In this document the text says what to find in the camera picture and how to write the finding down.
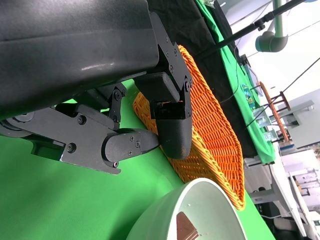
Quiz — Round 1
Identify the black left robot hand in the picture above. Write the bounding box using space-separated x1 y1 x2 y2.
0 0 195 176

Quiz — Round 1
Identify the grey-green round bowl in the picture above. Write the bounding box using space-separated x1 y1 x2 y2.
124 177 247 240

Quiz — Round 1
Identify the orange wicker basket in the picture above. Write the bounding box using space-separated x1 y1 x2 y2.
132 44 246 211

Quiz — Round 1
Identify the brown chocolate cake piece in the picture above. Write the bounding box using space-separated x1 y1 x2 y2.
176 211 203 240

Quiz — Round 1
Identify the green tablecloth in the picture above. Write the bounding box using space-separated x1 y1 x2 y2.
0 79 276 240
194 0 276 165

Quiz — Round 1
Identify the black boom pole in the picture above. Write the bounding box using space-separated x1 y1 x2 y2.
199 0 307 60

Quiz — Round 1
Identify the brown wooden stand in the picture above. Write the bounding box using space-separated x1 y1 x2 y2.
258 81 292 143

